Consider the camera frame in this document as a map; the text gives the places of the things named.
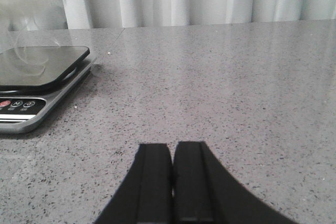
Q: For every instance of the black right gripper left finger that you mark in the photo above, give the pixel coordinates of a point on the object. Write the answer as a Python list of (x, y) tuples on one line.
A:
[(145, 195)]

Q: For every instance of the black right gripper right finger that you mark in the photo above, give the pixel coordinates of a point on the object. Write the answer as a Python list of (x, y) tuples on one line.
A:
[(205, 192)]

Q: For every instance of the white vermicelli noodle bundle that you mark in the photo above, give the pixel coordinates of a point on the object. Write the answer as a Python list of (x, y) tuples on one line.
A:
[(24, 15)]

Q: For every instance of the black and silver kitchen scale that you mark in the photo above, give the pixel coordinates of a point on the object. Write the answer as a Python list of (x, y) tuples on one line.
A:
[(34, 80)]

